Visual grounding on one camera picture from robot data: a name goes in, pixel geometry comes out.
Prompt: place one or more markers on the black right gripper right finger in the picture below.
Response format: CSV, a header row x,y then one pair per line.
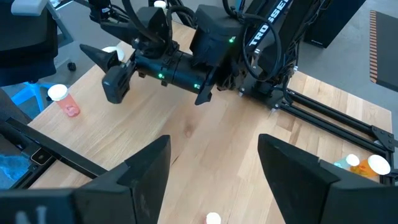
x,y
295,186

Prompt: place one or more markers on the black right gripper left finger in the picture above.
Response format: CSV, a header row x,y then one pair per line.
x,y
140,186

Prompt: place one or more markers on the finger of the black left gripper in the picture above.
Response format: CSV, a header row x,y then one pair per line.
x,y
102,57

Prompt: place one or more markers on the small red pill bottle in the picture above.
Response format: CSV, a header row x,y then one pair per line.
x,y
58,92
213,219

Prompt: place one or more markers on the small teal pill bottle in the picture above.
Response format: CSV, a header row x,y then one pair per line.
x,y
352,160

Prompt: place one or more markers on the yellow-green pill bottle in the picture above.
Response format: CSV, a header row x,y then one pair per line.
x,y
160,3

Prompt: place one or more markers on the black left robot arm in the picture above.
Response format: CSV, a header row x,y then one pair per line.
x,y
217,40

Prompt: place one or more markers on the large orange pill bottle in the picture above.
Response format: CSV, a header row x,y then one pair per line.
x,y
378,164

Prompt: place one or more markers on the black floor mat hazard stripes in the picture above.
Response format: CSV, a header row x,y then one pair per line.
x,y
387,49

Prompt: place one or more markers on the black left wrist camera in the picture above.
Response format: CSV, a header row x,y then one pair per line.
x,y
115,85

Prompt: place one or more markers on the black aluminium table frame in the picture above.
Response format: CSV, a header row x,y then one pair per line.
x,y
384,138

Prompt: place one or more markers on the grey table-level camera box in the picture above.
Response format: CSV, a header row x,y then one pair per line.
x,y
40,156

